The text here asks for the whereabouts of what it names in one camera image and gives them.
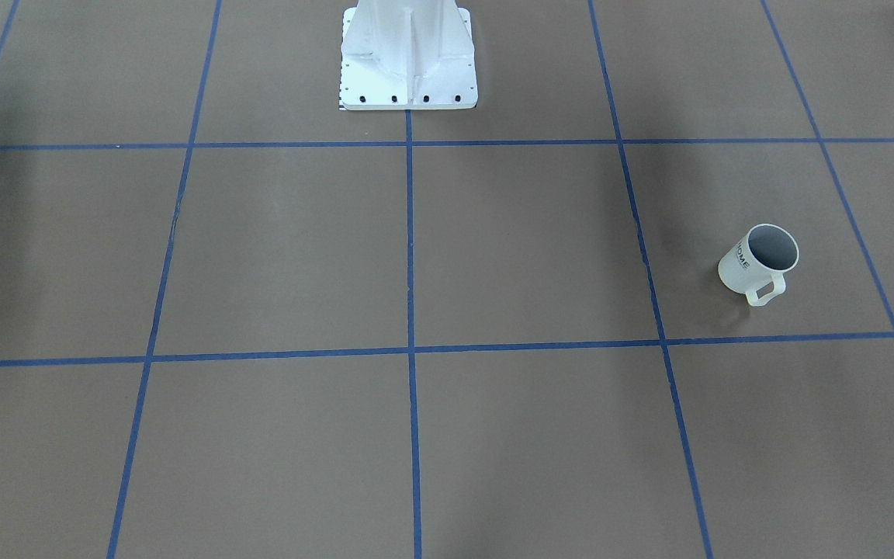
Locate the white mug with handle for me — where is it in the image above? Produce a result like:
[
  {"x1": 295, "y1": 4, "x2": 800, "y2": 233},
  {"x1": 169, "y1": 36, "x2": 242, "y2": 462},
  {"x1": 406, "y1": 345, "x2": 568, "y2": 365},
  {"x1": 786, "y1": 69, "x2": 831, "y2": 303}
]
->
[{"x1": 717, "y1": 224, "x2": 799, "y2": 307}]

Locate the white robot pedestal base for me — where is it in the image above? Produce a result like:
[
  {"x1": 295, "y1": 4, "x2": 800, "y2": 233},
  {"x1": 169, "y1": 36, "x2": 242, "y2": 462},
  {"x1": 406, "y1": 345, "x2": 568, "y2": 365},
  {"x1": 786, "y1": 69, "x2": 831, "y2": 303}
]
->
[{"x1": 338, "y1": 1, "x2": 479, "y2": 111}]

